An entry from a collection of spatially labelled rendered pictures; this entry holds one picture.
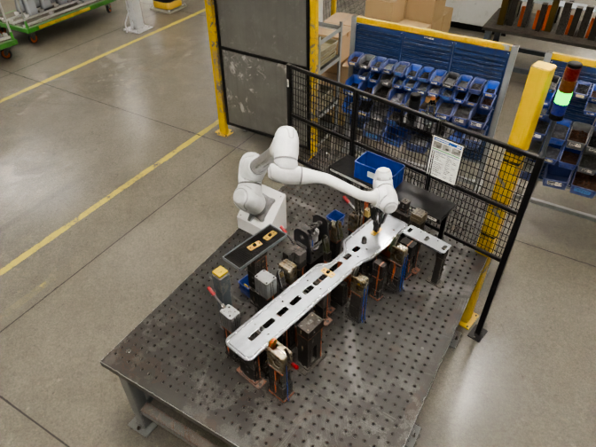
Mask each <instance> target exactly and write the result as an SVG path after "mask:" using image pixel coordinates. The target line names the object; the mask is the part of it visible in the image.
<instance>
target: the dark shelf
mask: <svg viewBox="0 0 596 447"><path fill-rule="evenodd" d="M355 160H356V158H354V157H352V156H350V155H345V156H344V157H342V158H341V159H339V160H338V161H336V162H335V163H334V164H332V165H331V166H329V167H328V170H330V171H332V172H333V173H336V174H338V175H340V176H343V177H345V178H347V179H348V180H350V181H352V182H354V183H356V184H359V185H361V186H363V187H364V188H367V189H368V188H370V190H371V191H373V185H372V184H369V183H367V182H365V181H363V180H360V179H358V178H356V177H354V170H355ZM395 191H396V195H397V198H398V204H400V201H401V200H402V199H403V198H406V199H407V200H410V201H411V205H410V208H409V209H410V210H412V211H414V210H415V209H416V208H420V209H422V210H425V211H427V218H428V219H430V220H433V221H435V222H437V223H440V222H441V221H442V220H443V219H444V218H445V217H446V216H447V215H448V214H449V213H450V212H451V211H453V210H454V209H455V208H456V206H457V204H455V203H453V202H451V201H449V200H446V199H444V198H442V197H440V196H438V195H435V194H433V193H431V192H429V191H426V190H424V189H422V188H420V187H418V186H416V185H414V184H411V183H409V182H406V181H404V180H403V182H402V183H401V184H400V185H399V186H397V188H396V189H395Z"/></svg>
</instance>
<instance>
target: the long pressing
mask: <svg viewBox="0 0 596 447"><path fill-rule="evenodd" d="M407 227H408V224H407V223H405V222H403V221H401V220H399V219H397V218H395V217H393V216H392V215H390V214H388V215H387V218H386V221H385V223H384V224H382V225H381V229H382V230H381V231H380V232H379V233H378V234H376V235H375V236H373V235H372V234H371V233H370V232H371V231H372V230H373V220H372V219H371V218H370V219H369V220H368V221H366V222H365V223H364V224H362V225H361V226H360V227H359V228H357V229H356V230H355V231H354V232H352V233H351V234H350V235H349V236H348V237H347V238H346V239H345V240H344V241H343V242H342V247H343V252H342V253H341V254H340V255H338V256H337V257H336V258H335V259H333V260H332V261H331V262H330V263H318V264H316V265H315V266H313V267H312V268H311V269H310V270H309V271H307V272H306V273H305V274H303V275H302V276H301V277H300V278H298V279H297V280H296V281H295V282H294V283H293V284H292V285H291V286H289V287H288V288H287V289H286V290H284V291H283V292H282V293H281V294H279V295H278V296H277V297H276V298H274V299H273V300H272V301H271V302H269V303H268V304H267V305H266V306H264V307H263V308H262V309H261V310H259V311H258V312H257V313H256V314H254V315H253V316H252V317H251V318H250V319H249V320H248V321H247V322H245V323H244V324H243V325H241V326H240V327H239V328H238V329H237V330H235V331H234V332H233V333H231V334H230V335H229V336H228V337H227V338H226V341H225V343H226V346H227V347H228V348H229V349H231V350H232V351H233V352H235V353H236V354H237V355H238V356H239V357H241V358H242V359H243V360H245V361H252V360H254V359H255V358H256V357H258V356H259V355H260V354H261V353H262V352H263V351H265V350H266V349H267V348H268V345H269V340H270V339H271V338H273V337H275V338H276V339H277V338H278V337H280V336H281V335H282V334H283V333H284V332H285V331H286V330H288V329H289V328H290V327H291V326H292V325H293V324H295V323H296V322H297V321H298V320H299V319H300V318H301V317H303V316H304V315H305V314H306V313H307V312H308V311H309V310H311V309H312V308H313V307H314V306H315V305H316V304H317V303H319V302H320V301H321V300H322V299H323V298H324V297H325V296H327V295H328V294H329V293H330V292H331V291H332V290H333V289H335V288H336V287H337V286H338V285H339V284H340V283H341V282H342V281H343V280H344V279H345V278H346V277H347V276H349V275H350V274H351V272H352V269H353V267H355V266H356V265H357V266H360V265H361V264H362V263H366V262H369V261H371V260H373V259H374V258H375V257H376V256H377V255H378V254H379V253H381V252H382V251H383V250H384V249H385V248H386V247H387V246H388V245H390V244H391V241H392V238H393V237H394V236H395V235H396V234H399V235H401V234H402V233H403V231H404V230H405V229H406V228H407ZM393 230H394V231H393ZM363 236H366V237H367V241H366V244H362V243H361V241H362V237H363ZM355 247H360V249H359V250H358V251H356V252H354V251H352V249H354V248H355ZM366 249H367V250H366ZM347 254H350V255H351V257H350V258H349V259H348V260H345V259H343V257H344V256H345V255H347ZM358 256H359V257H358ZM337 262H342V265H341V266H340V267H338V268H337V269H336V270H335V271H334V272H333V273H335V276H334V277H332V278H330V277H328V276H327V278H325V279H324V280H323V281H322V282H320V283H319V284H318V285H317V286H315V285H313V283H314V282H315V281H316V280H317V279H318V278H320V277H321V276H322V275H323V274H325V273H323V272H322V271H321V270H322V269H323V268H327V269H328V270H329V269H331V268H332V267H333V266H334V265H335V264H336V263H337ZM307 280H308V281H307ZM309 286H313V287H314V288H313V289H312V290H311V291H310V292H309V293H307V294H304V293H303V291H304V290H305V289H306V288H307V287H309ZM320 288H321V289H320ZM297 296H300V297H301V300H300V301H298V302H297V303H296V304H295V305H291V304H290V302H291V301H292V300H293V299H294V298H295V297H297ZM282 301H283V302H282ZM284 307H287V308H288V311H287V312H286V313H284V314H283V315H282V316H281V317H279V316H277V313H278V312H279V311H281V310H282V309H283V308H284ZM271 318H273V319H274V320H275V322H274V323H273V324H271V325H270V326H269V327H268V328H264V330H263V331H260V330H259V327H260V325H264V324H265V323H266V322H267V321H269V320H270V319H271ZM257 330H258V331H259V332H261V334H259V335H258V336H257V337H256V338H255V339H254V340H252V341H250V340H249V339H248V337H249V336H250V335H252V334H253V333H254V332H255V331H257ZM268 334H269V335H268Z"/></svg>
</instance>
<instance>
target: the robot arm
mask: <svg viewBox="0 0 596 447"><path fill-rule="evenodd" d="M298 155H299V138H298V134H297V132H296V130H295V129H294V128H293V127H290V126H282V127H280V128H278V130H277V132H276V133H275V137H274V138H273V140H272V142H271V146H270V148H269V149H267V150H266V151H265V152H263V153H262V154H260V155H259V154H258V153H253V152H250V153H245V154H244V155H243V156H242V158H241V160H240V162H239V184H238V187H237V189H236V190H235V191H234V194H233V201H234V204H235V205H236V206H237V207H238V208H239V209H240V210H242V211H244V212H246V213H249V217H248V219H247V220H248V221H249V222H252V221H253V219H254V218H255V217H256V218H257V219H259V221H260V222H264V219H265V217H266V216H267V214H268V212H269V210H270V209H271V206H272V205H273V203H274V202H275V199H273V198H271V197H269V196H267V195H266V194H264V193H263V192H262V180H263V178H264V176H265V174H266V172H267V169H268V177H269V178H270V179H271V180H273V181H275V182H278V183H281V184H326V185H328V186H331V187H333V188H334V189H336V190H338V191H340V192H344V193H346V194H348V195H349V196H351V197H353V198H355V199H358V200H362V201H365V202H369V203H372V204H371V205H369V208H370V215H371V219H372V220H373V222H372V224H373V231H374V230H375V229H376V232H378V231H379V230H380V227H381V225H382V224H384V223H385V221H386V218H387V215H388V214H390V213H393V212H394V211H396V208H397V205H398V198H397V195H396V191H395V189H394V187H393V180H392V173H391V170H390V169H388V168H385V167H382V168H378V169H377V170H376V172H375V174H374V177H373V183H372V188H373V191H371V192H366V191H362V190H360V189H357V188H356V187H354V186H353V185H351V184H348V183H346V182H344V181H342V180H340V179H339V178H337V177H335V176H332V175H329V174H326V173H324V172H320V171H316V170H313V169H307V168H304V167H299V166H298V163H297V161H298ZM383 212H384V216H383V218H382V214H383ZM377 215H379V222H378V220H376V219H377Z"/></svg>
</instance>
